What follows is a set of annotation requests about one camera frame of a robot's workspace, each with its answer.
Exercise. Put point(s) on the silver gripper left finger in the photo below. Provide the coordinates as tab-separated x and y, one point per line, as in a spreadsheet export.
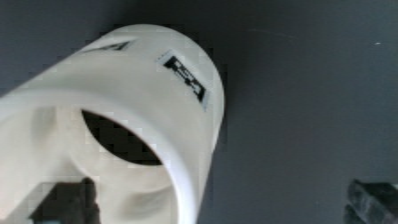
67	206

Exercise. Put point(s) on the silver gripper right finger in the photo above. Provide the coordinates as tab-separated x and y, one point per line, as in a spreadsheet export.
371	207

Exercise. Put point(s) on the white lamp shade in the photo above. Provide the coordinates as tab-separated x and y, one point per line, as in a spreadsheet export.
111	119

